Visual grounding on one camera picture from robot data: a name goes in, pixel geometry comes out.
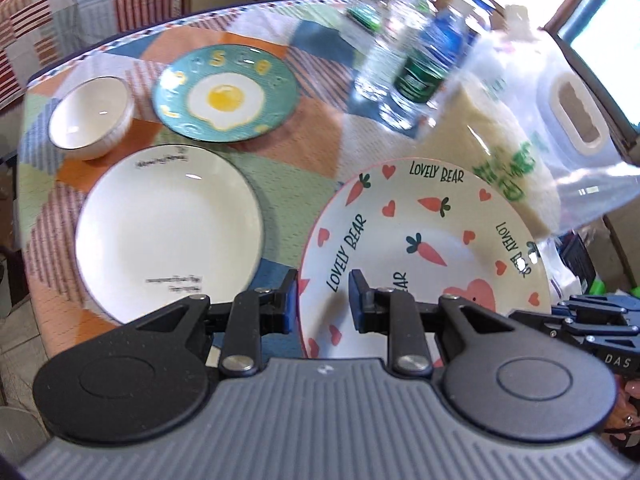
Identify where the carrot print plate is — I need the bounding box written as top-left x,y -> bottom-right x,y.
298,157 -> 553,361

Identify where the patchwork sofa cover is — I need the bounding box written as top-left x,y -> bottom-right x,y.
0,0 -> 183,111

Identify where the plain white plate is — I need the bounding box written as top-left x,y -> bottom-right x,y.
74,144 -> 265,326

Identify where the blue label water bottle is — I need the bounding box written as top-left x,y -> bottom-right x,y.
425,0 -> 497,73

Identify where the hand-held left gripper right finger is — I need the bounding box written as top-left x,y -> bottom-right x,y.
348,269 -> 521,378

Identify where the white bowl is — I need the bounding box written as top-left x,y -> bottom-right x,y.
48,76 -> 136,162

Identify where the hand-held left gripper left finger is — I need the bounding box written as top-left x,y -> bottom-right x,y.
122,269 -> 299,378

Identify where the clear water bottle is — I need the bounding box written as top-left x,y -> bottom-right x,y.
354,0 -> 441,102

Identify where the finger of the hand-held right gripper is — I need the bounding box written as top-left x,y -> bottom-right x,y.
552,294 -> 640,321
509,310 -> 640,345

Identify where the green label water bottle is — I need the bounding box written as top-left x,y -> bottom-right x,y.
380,35 -> 451,128

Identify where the patchwork tablecloth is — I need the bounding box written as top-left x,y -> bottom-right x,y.
17,0 -> 501,361

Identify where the clear plastic basket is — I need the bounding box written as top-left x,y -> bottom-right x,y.
344,0 -> 441,31

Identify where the clear bag of rice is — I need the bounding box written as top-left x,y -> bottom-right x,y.
419,5 -> 640,241

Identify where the teal fried egg plate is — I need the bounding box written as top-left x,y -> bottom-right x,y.
151,46 -> 299,142

